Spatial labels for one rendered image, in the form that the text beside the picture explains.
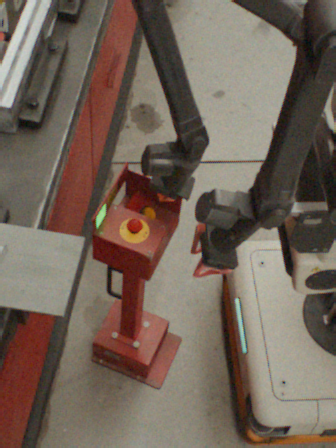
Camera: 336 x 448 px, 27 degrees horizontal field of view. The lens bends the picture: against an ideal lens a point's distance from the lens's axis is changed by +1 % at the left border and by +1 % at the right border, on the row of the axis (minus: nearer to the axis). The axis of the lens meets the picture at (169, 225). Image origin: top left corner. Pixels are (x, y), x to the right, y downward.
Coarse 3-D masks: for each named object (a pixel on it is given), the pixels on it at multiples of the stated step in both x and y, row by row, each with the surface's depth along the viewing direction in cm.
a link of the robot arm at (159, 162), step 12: (156, 144) 155; (168, 144) 156; (180, 144) 157; (192, 144) 151; (204, 144) 152; (144, 156) 156; (156, 156) 154; (168, 156) 155; (192, 156) 154; (144, 168) 156; (156, 168) 154; (168, 168) 155
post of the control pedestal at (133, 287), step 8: (128, 280) 196; (136, 280) 194; (144, 280) 201; (128, 288) 200; (136, 288) 198; (144, 288) 206; (128, 296) 204; (136, 296) 202; (128, 304) 208; (136, 304) 206; (128, 312) 212; (136, 312) 210; (128, 320) 216; (136, 320) 215; (128, 328) 221; (136, 328) 220; (136, 336) 226
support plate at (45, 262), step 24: (0, 240) 141; (24, 240) 141; (48, 240) 141; (72, 240) 142; (0, 264) 138; (24, 264) 138; (48, 264) 138; (72, 264) 139; (0, 288) 135; (24, 288) 135; (48, 288) 135; (48, 312) 133
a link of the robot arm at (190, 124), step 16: (144, 0) 127; (160, 0) 128; (144, 16) 132; (160, 16) 133; (144, 32) 136; (160, 32) 135; (160, 48) 137; (176, 48) 139; (160, 64) 140; (176, 64) 141; (160, 80) 144; (176, 80) 143; (176, 96) 145; (192, 96) 147; (176, 112) 147; (192, 112) 148; (176, 128) 155; (192, 128) 150; (208, 144) 154
